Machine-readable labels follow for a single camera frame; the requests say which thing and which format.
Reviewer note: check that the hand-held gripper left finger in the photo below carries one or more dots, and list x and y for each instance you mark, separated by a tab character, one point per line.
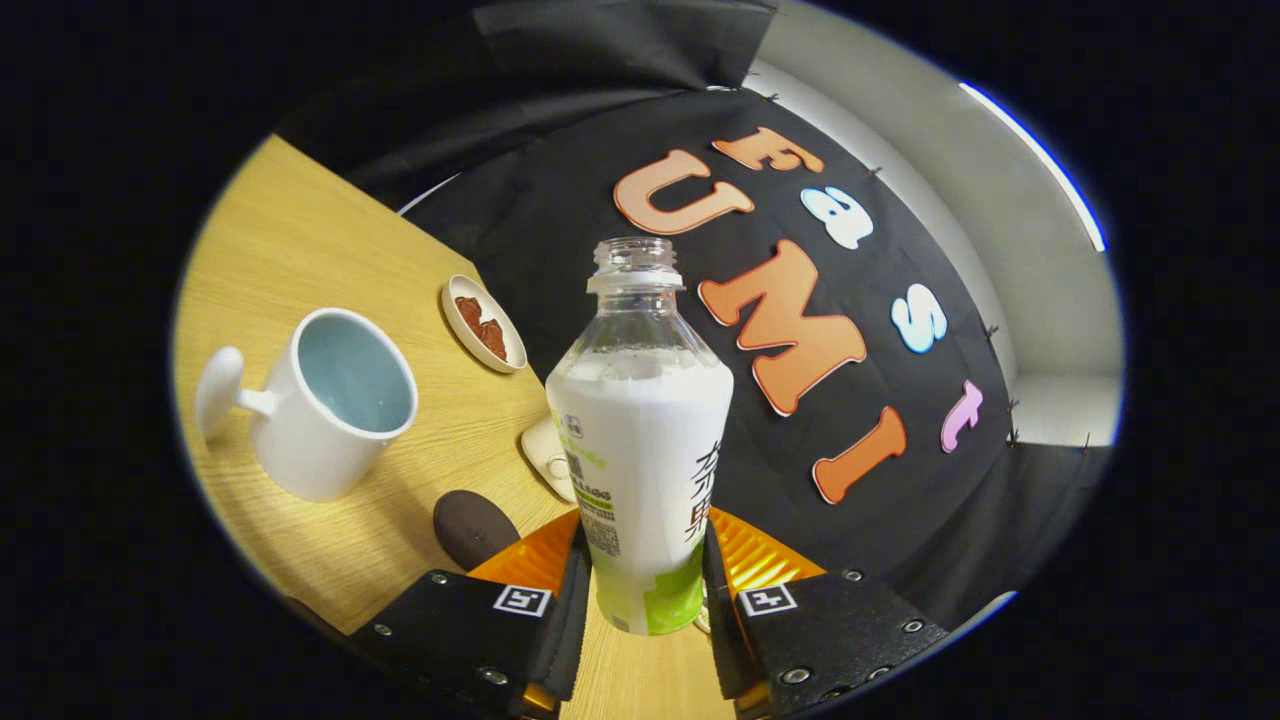
450	630

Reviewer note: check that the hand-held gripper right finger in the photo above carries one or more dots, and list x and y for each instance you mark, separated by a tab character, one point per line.
840	630

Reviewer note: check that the dark brown round coaster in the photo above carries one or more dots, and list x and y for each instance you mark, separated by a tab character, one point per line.
470	525

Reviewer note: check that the white cup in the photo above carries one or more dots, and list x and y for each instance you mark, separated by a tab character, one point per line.
300	440

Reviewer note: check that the white green juice bottle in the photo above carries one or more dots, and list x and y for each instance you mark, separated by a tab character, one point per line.
640	450

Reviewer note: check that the white toaster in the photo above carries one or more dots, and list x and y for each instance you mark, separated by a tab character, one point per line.
545	450

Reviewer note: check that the brown snack pieces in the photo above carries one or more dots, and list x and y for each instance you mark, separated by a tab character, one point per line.
485	328

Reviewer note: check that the small white oval dish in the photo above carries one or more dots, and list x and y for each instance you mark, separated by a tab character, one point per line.
455	305

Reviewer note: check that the wooden table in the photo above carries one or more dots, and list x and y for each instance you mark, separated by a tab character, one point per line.
300	250

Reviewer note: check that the large ceiling light panel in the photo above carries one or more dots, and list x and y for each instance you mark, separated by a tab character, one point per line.
1040	155

